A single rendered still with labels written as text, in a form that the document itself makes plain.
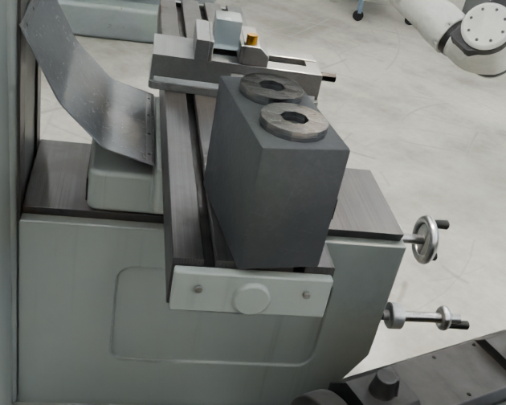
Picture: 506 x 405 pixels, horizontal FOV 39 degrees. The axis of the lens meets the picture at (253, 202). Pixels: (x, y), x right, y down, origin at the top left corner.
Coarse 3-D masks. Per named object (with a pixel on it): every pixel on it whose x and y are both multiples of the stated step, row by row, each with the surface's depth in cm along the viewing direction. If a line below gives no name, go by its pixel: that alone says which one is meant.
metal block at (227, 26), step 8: (216, 16) 140; (224, 16) 140; (232, 16) 141; (240, 16) 142; (216, 24) 139; (224, 24) 139; (232, 24) 139; (240, 24) 139; (216, 32) 140; (224, 32) 140; (232, 32) 140; (240, 32) 140; (216, 40) 141; (224, 40) 141; (232, 40) 141; (224, 48) 142; (232, 48) 142
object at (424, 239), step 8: (424, 216) 167; (416, 224) 171; (424, 224) 168; (432, 224) 163; (440, 224) 165; (448, 224) 165; (416, 232) 171; (424, 232) 167; (432, 232) 163; (408, 240) 166; (416, 240) 166; (424, 240) 167; (432, 240) 162; (416, 248) 171; (424, 248) 167; (432, 248) 162; (416, 256) 169; (424, 256) 165; (432, 256) 163
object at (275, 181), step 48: (240, 96) 97; (288, 96) 97; (240, 144) 93; (288, 144) 87; (336, 144) 90; (240, 192) 93; (288, 192) 90; (336, 192) 92; (240, 240) 93; (288, 240) 94
